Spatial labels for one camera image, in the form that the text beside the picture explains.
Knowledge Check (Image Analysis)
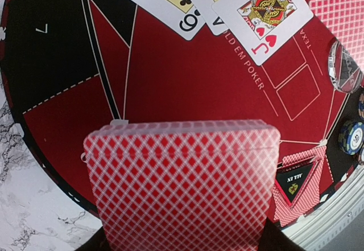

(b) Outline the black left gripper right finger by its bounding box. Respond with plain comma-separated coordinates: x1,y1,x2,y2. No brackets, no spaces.
258,219,301,251

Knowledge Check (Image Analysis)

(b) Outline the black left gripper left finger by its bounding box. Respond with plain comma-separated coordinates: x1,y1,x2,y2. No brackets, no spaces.
76,228,110,251

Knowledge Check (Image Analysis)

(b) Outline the dealt red card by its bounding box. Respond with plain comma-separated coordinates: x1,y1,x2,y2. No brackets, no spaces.
276,146,333,191
309,0,363,60
272,183,320,227

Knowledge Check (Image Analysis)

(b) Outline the black triangular all-in marker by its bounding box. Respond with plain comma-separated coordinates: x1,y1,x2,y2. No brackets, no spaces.
275,157,319,206

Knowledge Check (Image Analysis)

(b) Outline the red playing card deck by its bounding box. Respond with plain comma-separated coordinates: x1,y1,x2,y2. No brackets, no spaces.
84,120,280,250

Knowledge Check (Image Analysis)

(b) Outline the green blue chip stack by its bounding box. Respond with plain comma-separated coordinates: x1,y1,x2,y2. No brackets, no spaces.
338,120,363,155

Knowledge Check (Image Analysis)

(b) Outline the clear round dealer button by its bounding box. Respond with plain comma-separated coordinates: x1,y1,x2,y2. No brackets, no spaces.
328,40,363,94

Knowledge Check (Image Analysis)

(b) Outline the jack of hearts card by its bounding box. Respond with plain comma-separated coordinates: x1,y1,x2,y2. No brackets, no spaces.
212,0,313,65

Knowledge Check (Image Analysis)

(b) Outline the six of clubs card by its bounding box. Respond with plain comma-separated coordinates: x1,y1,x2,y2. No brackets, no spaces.
132,0,205,40

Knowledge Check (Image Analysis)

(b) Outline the red black chip stack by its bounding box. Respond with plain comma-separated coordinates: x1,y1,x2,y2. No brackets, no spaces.
357,146,364,166

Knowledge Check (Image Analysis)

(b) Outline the round red black poker mat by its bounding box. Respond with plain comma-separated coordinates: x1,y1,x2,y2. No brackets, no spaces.
1,0,359,213

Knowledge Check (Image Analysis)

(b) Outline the aluminium front rail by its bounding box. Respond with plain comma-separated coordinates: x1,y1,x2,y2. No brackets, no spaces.
283,166,363,250

